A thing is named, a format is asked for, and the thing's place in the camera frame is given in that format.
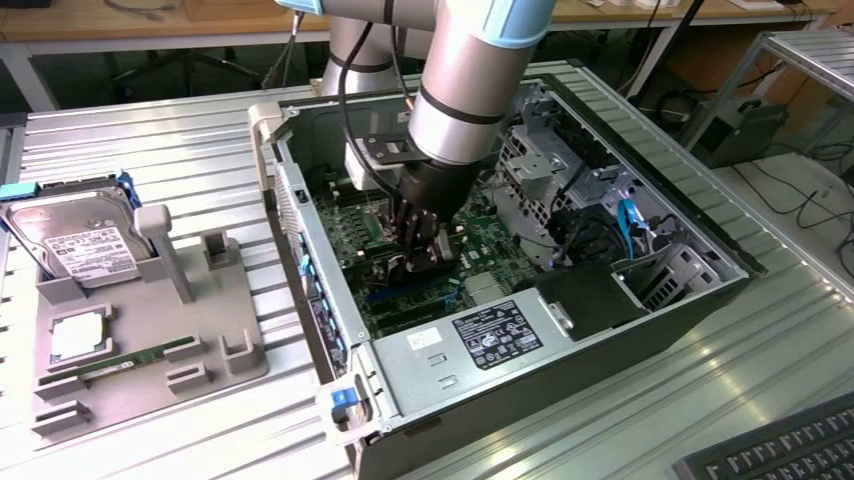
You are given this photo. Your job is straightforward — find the silver hard disk drive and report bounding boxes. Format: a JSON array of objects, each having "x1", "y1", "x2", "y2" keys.
[{"x1": 3, "y1": 192, "x2": 154, "y2": 290}]

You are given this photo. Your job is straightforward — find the open black PC case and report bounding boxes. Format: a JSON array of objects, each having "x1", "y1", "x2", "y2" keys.
[{"x1": 249, "y1": 73, "x2": 769, "y2": 480}]

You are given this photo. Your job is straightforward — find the grey power supply unit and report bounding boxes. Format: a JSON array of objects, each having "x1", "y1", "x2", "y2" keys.
[{"x1": 369, "y1": 286, "x2": 577, "y2": 420}]

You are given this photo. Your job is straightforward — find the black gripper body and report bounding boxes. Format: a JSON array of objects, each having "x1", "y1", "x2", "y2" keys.
[{"x1": 397, "y1": 158, "x2": 484, "y2": 222}]

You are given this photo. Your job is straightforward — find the blue wire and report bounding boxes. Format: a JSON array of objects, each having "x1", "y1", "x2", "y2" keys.
[{"x1": 616, "y1": 198, "x2": 648, "y2": 262}]

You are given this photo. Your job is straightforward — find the black box with handle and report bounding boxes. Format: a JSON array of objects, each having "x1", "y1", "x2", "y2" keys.
[{"x1": 693, "y1": 98, "x2": 792, "y2": 169}]

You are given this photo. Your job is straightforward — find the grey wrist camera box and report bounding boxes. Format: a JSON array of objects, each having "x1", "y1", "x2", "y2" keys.
[{"x1": 342, "y1": 133, "x2": 421, "y2": 192}]

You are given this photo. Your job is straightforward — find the wooden desk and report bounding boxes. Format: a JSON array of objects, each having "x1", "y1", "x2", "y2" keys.
[{"x1": 0, "y1": 0, "x2": 836, "y2": 45}]

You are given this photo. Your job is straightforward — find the blue expansion slot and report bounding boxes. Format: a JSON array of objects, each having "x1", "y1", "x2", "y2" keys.
[{"x1": 362, "y1": 284, "x2": 440, "y2": 305}]

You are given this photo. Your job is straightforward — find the grey metal disk bay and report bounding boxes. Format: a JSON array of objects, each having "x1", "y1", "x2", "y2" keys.
[{"x1": 494, "y1": 123, "x2": 593, "y2": 247}]

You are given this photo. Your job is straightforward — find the black hanging cable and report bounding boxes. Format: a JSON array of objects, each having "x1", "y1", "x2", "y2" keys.
[{"x1": 262, "y1": 12, "x2": 308, "y2": 89}]

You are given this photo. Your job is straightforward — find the metal slat table frame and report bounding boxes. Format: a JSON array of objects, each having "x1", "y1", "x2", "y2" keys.
[{"x1": 687, "y1": 30, "x2": 854, "y2": 151}]

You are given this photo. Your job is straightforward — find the blue disk carrier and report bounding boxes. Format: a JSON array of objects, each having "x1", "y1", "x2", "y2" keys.
[{"x1": 0, "y1": 169, "x2": 146, "y2": 214}]

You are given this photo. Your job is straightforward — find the silver CPU chip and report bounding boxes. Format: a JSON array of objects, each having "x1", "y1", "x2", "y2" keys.
[{"x1": 49, "y1": 314, "x2": 111, "y2": 360}]

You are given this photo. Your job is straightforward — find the grey parts rack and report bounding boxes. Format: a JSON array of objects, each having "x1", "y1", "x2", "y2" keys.
[{"x1": 30, "y1": 203, "x2": 273, "y2": 442}]

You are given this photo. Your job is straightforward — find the black plastic air shroud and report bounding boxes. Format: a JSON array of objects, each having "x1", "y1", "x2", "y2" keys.
[{"x1": 512, "y1": 261, "x2": 650, "y2": 344}]

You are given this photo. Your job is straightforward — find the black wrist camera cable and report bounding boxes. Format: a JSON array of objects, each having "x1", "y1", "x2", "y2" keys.
[{"x1": 336, "y1": 19, "x2": 406, "y2": 202}]

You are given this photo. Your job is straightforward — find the black keyboard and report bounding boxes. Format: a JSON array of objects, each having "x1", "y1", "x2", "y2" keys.
[{"x1": 672, "y1": 398, "x2": 854, "y2": 480}]

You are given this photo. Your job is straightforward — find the silver chipset heatsink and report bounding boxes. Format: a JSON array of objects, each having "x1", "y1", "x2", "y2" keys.
[{"x1": 462, "y1": 273, "x2": 510, "y2": 307}]

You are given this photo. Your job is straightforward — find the green RAM stick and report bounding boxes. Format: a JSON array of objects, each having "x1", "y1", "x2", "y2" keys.
[{"x1": 38, "y1": 336, "x2": 201, "y2": 387}]

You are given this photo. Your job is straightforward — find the green motherboard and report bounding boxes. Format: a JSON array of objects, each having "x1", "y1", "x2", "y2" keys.
[{"x1": 313, "y1": 164, "x2": 544, "y2": 342}]

